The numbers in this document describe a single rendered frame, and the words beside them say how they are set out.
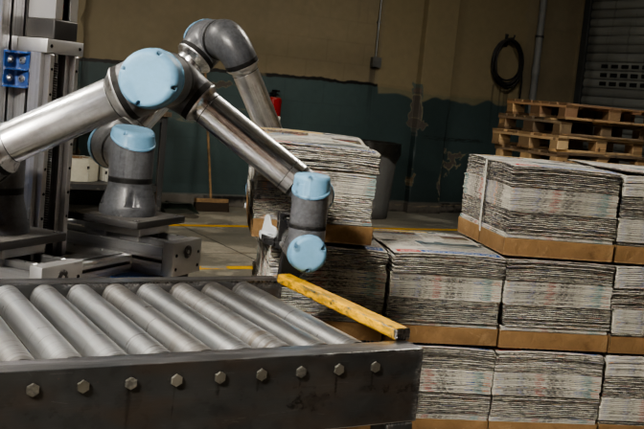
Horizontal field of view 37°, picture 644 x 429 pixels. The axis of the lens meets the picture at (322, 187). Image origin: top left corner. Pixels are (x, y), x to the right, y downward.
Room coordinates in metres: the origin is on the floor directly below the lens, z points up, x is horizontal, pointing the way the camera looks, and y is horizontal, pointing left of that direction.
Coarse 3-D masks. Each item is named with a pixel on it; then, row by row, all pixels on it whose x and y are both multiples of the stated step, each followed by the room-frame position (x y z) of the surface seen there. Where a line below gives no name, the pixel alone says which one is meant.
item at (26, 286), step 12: (228, 276) 1.93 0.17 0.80; (240, 276) 1.94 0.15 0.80; (252, 276) 1.95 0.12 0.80; (264, 276) 1.97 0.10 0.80; (24, 288) 1.68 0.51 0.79; (60, 288) 1.72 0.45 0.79; (96, 288) 1.75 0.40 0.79; (132, 288) 1.78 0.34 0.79; (168, 288) 1.82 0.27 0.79; (228, 288) 1.88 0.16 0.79; (264, 288) 1.92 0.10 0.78; (276, 288) 1.93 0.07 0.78
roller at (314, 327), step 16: (240, 288) 1.86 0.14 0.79; (256, 288) 1.84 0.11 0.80; (256, 304) 1.78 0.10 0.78; (272, 304) 1.74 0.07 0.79; (288, 304) 1.73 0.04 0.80; (288, 320) 1.67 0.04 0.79; (304, 320) 1.63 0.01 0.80; (320, 320) 1.64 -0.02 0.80; (320, 336) 1.57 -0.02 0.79; (336, 336) 1.54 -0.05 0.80
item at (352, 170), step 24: (288, 144) 2.25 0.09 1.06; (312, 144) 2.29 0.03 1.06; (312, 168) 2.25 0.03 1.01; (336, 168) 2.28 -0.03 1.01; (360, 168) 2.27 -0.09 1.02; (264, 192) 2.25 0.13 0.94; (336, 192) 2.27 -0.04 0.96; (360, 192) 2.28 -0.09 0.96; (264, 216) 2.24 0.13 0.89; (336, 216) 2.27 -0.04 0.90; (360, 216) 2.27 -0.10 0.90
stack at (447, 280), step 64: (384, 256) 2.28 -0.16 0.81; (448, 256) 2.31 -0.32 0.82; (512, 256) 2.38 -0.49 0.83; (448, 320) 2.31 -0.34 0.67; (512, 320) 2.35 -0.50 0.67; (576, 320) 2.37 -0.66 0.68; (640, 320) 2.40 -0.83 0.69; (448, 384) 2.31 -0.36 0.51; (512, 384) 2.34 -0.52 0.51; (576, 384) 2.37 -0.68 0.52; (640, 384) 2.41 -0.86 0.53
